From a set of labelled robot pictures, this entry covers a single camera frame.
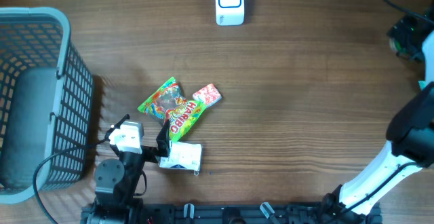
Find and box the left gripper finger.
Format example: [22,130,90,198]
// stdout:
[156,119,170,157]
[104,114,130,141]

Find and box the white blue carton box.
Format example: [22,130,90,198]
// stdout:
[159,141,203,176]

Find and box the colourful gummy candy bag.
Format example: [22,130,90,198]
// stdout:
[138,77,207,142]

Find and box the orange white snack packet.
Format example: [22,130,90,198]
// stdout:
[193,83,222,107]

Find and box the teal tissue packet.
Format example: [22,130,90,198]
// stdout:
[418,81,428,90]

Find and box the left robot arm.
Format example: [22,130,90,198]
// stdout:
[81,114,170,224]

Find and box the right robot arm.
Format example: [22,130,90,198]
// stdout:
[318,13,433,223]

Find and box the white barcode scanner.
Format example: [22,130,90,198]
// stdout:
[215,0,245,26]

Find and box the grey plastic mesh basket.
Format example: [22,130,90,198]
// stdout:
[1,7,94,204]

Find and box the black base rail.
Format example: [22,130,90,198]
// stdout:
[80,202,383,224]

